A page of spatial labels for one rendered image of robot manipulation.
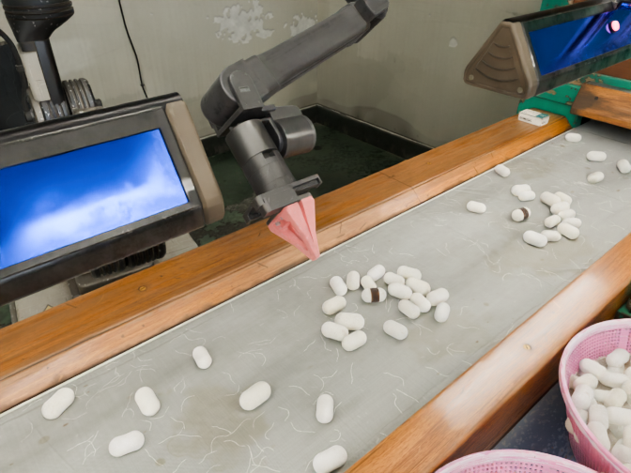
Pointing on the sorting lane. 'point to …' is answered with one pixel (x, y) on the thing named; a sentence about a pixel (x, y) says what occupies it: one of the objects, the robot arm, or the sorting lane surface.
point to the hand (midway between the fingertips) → (313, 253)
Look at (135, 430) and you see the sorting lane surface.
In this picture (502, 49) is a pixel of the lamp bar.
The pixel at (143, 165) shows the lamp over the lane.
